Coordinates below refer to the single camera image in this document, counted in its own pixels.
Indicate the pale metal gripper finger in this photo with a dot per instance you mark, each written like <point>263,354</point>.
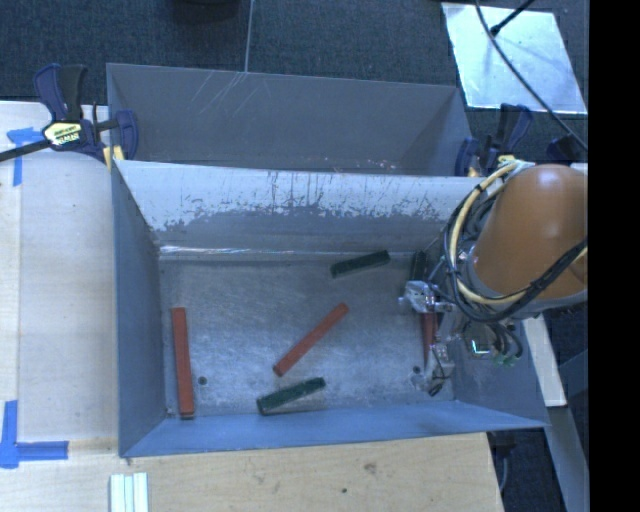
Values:
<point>440,361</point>
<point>417,296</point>

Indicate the red-brown flat block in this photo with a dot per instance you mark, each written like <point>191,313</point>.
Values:
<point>428,332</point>
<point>311,340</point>
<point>183,365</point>

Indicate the dark green flat block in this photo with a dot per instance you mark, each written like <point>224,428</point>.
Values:
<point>291,395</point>
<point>361,263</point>

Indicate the grey metal bin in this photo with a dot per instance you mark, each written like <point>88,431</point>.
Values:
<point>300,320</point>

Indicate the pale wood board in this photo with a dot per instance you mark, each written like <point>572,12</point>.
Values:
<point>65,300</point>

